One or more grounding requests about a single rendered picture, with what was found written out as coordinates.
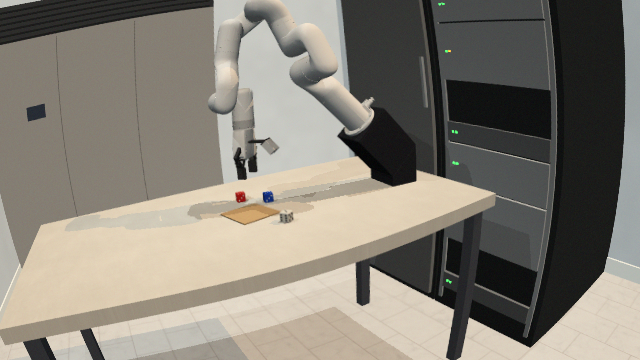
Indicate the tan mat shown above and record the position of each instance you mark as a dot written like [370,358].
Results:
[250,213]

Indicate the red die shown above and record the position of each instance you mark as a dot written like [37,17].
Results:
[240,196]

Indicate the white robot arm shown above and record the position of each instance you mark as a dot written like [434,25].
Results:
[321,63]

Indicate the blue die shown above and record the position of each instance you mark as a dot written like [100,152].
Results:
[268,197]

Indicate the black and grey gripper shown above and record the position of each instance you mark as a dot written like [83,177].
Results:
[242,150]

